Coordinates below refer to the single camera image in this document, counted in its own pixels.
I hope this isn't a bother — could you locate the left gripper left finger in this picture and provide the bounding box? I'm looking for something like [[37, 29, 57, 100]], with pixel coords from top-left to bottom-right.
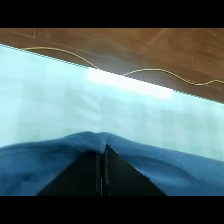
[[37, 150, 103, 197]]

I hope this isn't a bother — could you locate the thin yellow cord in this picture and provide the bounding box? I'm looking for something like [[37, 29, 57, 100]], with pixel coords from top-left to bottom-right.
[[21, 46, 224, 87]]

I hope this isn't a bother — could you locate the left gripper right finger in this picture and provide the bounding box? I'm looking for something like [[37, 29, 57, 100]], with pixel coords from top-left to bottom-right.
[[101, 143, 167, 197]]

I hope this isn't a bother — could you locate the blue garment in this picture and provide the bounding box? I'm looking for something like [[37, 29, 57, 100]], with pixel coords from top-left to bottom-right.
[[0, 130, 224, 197]]

